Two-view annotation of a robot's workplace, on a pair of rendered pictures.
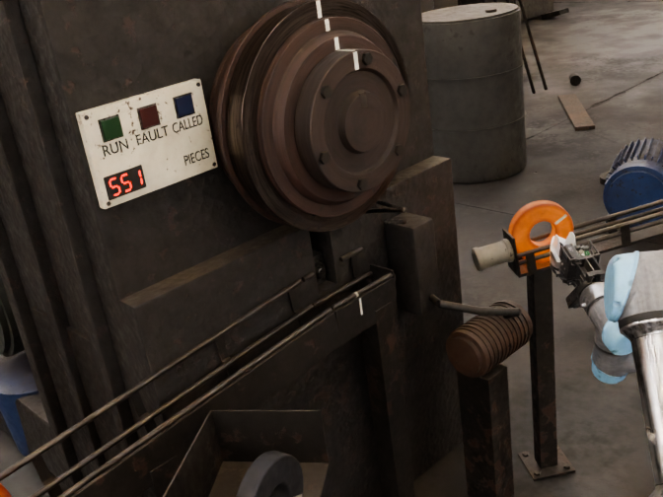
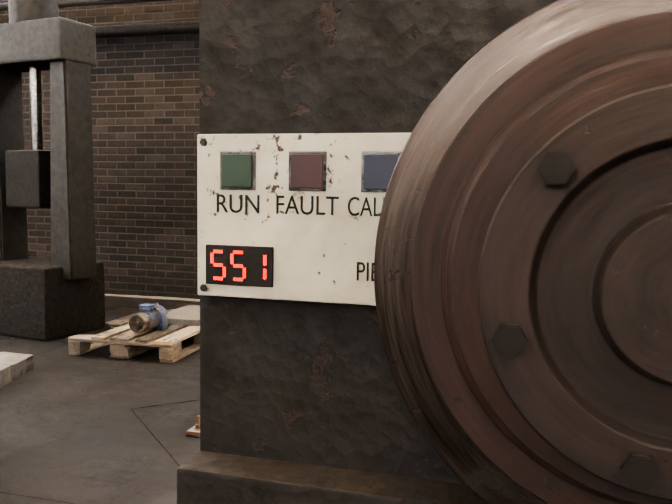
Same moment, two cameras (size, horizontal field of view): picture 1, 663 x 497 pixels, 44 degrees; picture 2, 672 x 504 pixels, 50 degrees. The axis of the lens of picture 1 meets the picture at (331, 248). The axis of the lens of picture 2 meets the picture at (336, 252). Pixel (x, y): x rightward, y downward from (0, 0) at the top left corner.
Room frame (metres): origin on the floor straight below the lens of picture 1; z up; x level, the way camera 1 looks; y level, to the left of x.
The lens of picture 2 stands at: (1.11, -0.36, 1.18)
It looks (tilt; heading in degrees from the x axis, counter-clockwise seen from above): 5 degrees down; 57
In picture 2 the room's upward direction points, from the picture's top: 1 degrees clockwise
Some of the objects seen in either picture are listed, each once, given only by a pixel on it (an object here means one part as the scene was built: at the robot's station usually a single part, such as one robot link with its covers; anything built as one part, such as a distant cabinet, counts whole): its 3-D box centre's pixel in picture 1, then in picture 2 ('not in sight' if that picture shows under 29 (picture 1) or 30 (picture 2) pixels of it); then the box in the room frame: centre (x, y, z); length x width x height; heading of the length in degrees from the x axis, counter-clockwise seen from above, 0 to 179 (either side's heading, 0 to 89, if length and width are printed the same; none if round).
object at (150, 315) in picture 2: not in sight; (156, 316); (2.82, 4.60, 0.25); 0.40 x 0.24 x 0.22; 41
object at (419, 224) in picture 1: (411, 263); not in sight; (1.81, -0.19, 0.68); 0.11 x 0.08 x 0.24; 41
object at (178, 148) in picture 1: (151, 141); (309, 218); (1.51, 0.31, 1.15); 0.26 x 0.02 x 0.18; 131
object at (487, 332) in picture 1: (493, 405); not in sight; (1.76, -0.36, 0.27); 0.22 x 0.13 x 0.53; 131
